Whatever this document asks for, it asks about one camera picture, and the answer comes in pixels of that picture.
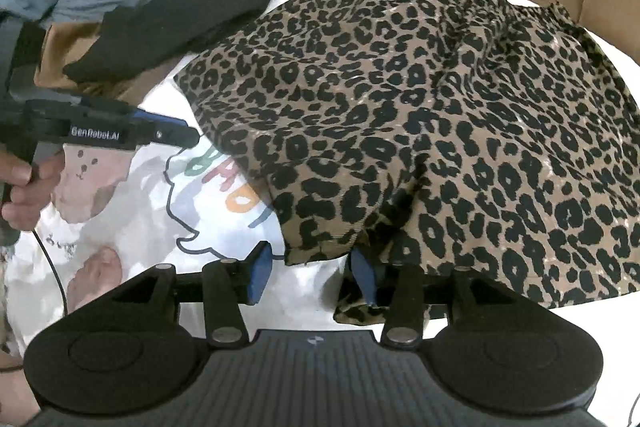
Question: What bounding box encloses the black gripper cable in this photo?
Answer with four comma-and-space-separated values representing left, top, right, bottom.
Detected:
30, 229, 68, 316

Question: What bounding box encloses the brown mustard garment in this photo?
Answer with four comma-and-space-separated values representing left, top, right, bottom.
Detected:
34, 22, 181, 105

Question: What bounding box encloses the cream bear print blanket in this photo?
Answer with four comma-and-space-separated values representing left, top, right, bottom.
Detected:
0, 0, 640, 358

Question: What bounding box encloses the person left hand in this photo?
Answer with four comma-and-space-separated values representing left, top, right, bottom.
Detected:
1, 148, 65, 231

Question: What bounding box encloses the black garment on pile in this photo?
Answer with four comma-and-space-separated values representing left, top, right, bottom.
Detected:
64, 0, 271, 83

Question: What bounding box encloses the person bare foot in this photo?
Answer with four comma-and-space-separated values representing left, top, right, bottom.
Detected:
66, 247, 122, 312

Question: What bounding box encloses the leopard print garment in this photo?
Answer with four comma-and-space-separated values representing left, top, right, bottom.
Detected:
177, 0, 639, 308

